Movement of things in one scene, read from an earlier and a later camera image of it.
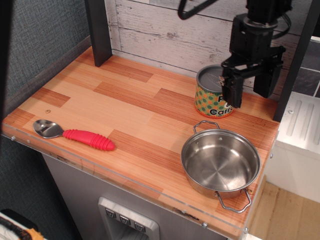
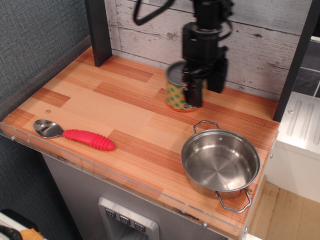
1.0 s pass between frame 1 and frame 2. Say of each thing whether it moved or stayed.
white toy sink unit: stayed
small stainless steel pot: stayed
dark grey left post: stayed
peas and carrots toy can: moved
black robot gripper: moved
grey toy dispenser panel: stayed
